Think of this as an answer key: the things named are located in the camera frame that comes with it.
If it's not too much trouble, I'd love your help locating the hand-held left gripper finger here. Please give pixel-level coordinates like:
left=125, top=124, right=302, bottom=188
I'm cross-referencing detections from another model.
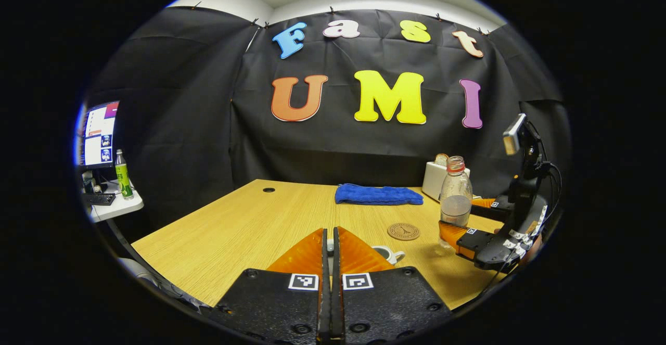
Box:
left=208, top=228, right=332, bottom=345
left=332, top=226, right=453, bottom=345

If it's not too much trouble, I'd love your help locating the black backdrop cloth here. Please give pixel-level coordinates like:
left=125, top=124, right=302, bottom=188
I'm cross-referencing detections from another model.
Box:
left=83, top=6, right=572, bottom=231

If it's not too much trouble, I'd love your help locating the round brown coaster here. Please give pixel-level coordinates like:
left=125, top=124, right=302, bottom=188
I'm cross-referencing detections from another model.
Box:
left=387, top=223, right=421, bottom=241

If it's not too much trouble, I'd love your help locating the white ceramic teacup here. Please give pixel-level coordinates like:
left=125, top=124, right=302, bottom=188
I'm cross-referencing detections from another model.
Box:
left=370, top=245, right=406, bottom=266

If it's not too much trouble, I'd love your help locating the computer monitor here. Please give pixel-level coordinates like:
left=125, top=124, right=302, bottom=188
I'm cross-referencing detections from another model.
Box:
left=78, top=100, right=120, bottom=170

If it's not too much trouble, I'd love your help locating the white side table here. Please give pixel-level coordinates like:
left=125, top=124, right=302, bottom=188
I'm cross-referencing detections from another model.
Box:
left=86, top=181, right=145, bottom=223

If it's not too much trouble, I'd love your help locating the clear water bottle red cap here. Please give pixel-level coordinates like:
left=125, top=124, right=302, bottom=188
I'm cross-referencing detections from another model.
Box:
left=439, top=156, right=473, bottom=249

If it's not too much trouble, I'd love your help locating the black keyboard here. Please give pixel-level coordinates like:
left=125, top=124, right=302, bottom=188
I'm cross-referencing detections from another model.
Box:
left=82, top=193, right=117, bottom=207

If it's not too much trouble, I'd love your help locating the blue towel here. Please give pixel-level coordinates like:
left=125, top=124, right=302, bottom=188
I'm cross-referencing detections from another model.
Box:
left=335, top=183, right=424, bottom=206

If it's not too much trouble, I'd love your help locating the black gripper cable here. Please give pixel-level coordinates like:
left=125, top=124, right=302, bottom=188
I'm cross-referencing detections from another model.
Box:
left=541, top=162, right=563, bottom=221

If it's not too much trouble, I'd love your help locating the green drink bottle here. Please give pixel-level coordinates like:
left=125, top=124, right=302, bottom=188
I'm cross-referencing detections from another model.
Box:
left=114, top=149, right=134, bottom=200

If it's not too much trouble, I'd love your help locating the white toaster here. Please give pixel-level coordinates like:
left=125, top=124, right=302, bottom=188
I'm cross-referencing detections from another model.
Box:
left=421, top=161, right=471, bottom=201

